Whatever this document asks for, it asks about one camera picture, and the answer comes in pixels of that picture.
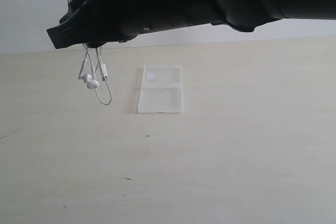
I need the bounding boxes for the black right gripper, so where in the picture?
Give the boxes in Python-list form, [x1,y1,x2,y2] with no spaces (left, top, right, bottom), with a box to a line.
[47,0,226,49]

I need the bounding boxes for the white wired earphones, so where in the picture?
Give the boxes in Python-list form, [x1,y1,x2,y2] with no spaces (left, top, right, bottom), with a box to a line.
[54,0,113,106]

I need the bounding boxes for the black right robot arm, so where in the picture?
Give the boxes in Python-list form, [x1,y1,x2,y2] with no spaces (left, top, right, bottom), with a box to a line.
[47,0,335,49]

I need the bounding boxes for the clear plastic storage box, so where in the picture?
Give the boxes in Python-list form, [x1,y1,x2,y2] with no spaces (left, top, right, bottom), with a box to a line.
[138,65,184,113]

